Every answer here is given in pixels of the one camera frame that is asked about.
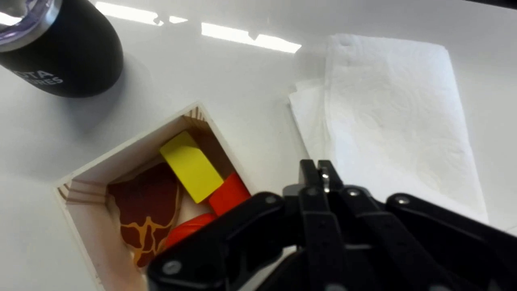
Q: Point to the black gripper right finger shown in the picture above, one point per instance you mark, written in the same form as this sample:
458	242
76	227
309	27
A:
420	247

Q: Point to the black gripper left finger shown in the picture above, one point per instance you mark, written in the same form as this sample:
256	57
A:
294	235

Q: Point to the red toy tomato piece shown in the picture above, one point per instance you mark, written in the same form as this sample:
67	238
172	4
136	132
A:
227	198

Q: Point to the yellow toy block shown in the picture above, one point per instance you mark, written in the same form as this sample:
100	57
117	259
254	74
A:
191	166

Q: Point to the white paper napkin stack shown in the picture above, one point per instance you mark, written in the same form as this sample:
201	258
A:
386	112

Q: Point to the brown toy steak piece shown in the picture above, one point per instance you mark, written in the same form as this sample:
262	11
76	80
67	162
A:
147	209

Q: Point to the small wooden toy box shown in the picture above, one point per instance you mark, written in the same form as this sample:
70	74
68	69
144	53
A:
92	214

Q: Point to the black insulated tumbler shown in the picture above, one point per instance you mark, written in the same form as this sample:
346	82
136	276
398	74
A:
63	48

